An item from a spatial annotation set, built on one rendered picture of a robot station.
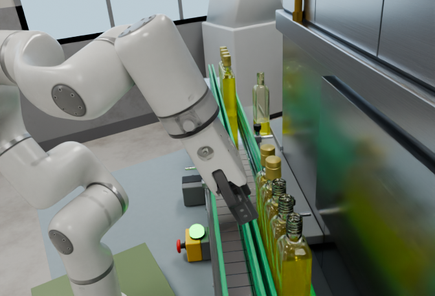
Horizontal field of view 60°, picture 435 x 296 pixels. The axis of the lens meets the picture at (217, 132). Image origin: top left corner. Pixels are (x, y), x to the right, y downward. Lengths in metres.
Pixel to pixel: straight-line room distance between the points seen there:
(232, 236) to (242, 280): 0.15
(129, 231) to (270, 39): 2.60
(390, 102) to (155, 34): 0.35
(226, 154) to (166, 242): 0.83
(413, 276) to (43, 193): 0.62
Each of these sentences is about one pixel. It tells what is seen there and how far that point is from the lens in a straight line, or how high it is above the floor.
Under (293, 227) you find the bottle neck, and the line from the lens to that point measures 0.69.
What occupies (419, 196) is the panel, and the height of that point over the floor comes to 1.28.
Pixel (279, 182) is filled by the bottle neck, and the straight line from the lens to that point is 0.80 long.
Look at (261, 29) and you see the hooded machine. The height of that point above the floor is 0.92.
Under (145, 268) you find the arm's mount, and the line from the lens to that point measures 1.06.
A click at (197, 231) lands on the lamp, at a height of 0.85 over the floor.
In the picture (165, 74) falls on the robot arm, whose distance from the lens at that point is 0.42.
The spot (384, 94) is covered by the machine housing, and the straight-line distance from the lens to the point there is 0.61.
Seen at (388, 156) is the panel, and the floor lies 1.29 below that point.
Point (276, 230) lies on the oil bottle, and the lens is 0.76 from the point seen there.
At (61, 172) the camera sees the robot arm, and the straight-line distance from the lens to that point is 0.78.
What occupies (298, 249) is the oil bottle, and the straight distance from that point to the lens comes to 0.71.
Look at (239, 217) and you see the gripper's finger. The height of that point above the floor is 1.24.
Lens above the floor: 1.57
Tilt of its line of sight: 26 degrees down
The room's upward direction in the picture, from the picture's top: 5 degrees counter-clockwise
